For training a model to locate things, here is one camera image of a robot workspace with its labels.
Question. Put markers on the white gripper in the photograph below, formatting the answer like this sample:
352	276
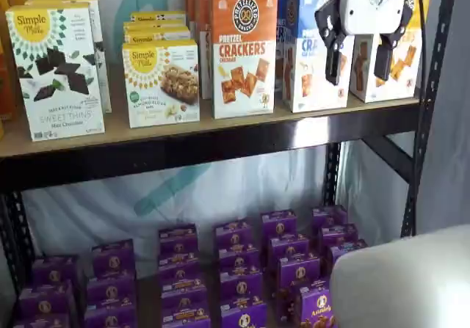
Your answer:
367	5

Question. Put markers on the blue white pretzel crackers box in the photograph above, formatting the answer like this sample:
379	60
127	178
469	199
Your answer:
312	67
282	23

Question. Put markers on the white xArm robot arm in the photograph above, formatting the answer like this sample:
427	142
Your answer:
404	284

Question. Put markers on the yellow white pretzel crackers box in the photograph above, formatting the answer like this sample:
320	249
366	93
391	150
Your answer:
404	75

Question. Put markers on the orange pretzel crackers box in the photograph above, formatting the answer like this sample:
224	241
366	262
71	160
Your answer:
242	56
202	31
189	1

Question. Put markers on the purple Annie's snack box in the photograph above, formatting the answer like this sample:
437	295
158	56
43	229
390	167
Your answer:
241	285
238	259
55	269
110	317
299	271
314	307
234	234
185	317
244	315
289	249
329	218
279	224
183	293
113	258
111	289
338	237
42	321
178	240
46	300
179	267
345	251

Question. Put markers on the Simple Mills almond bars box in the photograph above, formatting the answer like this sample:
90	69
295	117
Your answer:
161	34
165	15
158	23
161	86

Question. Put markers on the black metal shelf beam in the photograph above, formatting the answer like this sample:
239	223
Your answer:
183	153

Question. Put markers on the wooden shelf board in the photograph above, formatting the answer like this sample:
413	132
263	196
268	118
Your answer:
147	137

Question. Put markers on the Simple Mills Sweet Thins box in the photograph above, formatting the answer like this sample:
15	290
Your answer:
101	60
55	75

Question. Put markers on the black metal shelf unit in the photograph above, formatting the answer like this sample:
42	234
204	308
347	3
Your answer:
110	210

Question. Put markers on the tall dark orange box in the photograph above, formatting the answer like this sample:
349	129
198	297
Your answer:
6	67

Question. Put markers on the short black side beam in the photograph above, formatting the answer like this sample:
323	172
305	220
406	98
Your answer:
394	153

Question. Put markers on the purple Annie's snack boxes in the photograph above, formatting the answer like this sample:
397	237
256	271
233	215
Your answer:
147	298

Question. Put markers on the black perforated shelf post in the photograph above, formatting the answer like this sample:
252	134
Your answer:
332	174
429	122
16	232

